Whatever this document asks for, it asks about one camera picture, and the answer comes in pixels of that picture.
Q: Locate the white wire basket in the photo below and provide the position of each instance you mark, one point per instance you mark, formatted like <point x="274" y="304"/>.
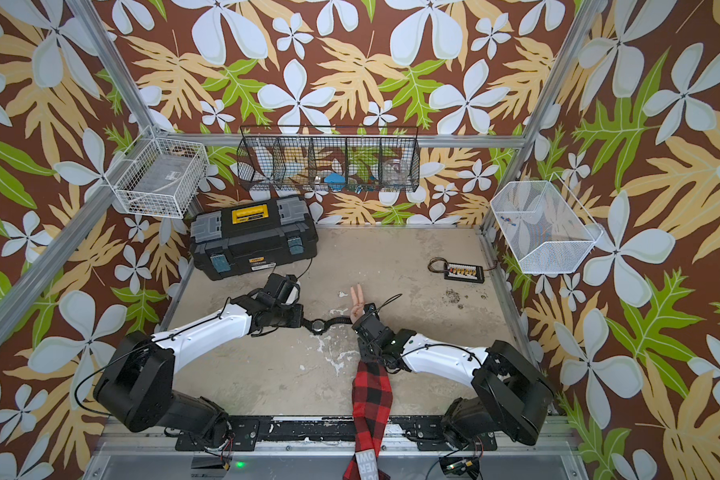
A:
<point x="158" y="175"/>
<point x="547" y="228"/>

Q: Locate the black wire basket back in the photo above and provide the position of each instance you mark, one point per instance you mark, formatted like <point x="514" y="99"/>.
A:
<point x="372" y="158"/>

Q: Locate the mannequin hand peace sign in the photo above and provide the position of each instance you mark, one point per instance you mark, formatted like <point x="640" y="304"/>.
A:
<point x="358" y="303"/>

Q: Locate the blue object in basket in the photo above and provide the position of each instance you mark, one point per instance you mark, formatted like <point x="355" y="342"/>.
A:
<point x="335" y="181"/>

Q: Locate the white wire basket left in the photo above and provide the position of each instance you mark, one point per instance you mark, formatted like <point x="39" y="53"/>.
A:
<point x="158" y="175"/>

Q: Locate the black charging board yellow connectors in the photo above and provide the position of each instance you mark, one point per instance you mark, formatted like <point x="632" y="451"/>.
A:
<point x="464" y="273"/>

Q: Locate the aluminium frame post left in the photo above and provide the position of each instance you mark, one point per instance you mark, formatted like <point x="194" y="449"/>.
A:
<point x="112" y="61"/>

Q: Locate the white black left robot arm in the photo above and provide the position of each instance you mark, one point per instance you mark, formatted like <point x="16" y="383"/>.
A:
<point x="136" y="386"/>

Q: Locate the red black plaid sleeve forearm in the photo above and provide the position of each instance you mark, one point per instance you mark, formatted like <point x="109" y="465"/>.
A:
<point x="372" y="399"/>

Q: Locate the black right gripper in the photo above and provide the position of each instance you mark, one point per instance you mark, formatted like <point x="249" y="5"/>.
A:
<point x="363" y="354"/>

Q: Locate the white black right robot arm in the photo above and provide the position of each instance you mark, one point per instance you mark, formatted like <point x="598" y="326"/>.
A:
<point x="512" y="396"/>

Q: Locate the black plastic toolbox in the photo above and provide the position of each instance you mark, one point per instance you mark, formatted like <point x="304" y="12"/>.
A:
<point x="239" y="240"/>

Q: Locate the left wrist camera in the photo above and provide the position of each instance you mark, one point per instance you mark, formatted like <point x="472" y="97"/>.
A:
<point x="283" y="288"/>

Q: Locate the black wrist watch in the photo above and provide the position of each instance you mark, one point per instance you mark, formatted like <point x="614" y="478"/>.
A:
<point x="320" y="326"/>

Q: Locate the white wire basket right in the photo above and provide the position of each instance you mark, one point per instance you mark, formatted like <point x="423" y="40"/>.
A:
<point x="547" y="228"/>

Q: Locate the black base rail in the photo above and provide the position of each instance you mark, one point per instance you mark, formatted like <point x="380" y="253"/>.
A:
<point x="247" y="433"/>

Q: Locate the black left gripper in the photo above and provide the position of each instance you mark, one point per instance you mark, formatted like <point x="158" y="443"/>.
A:
<point x="299" y="315"/>

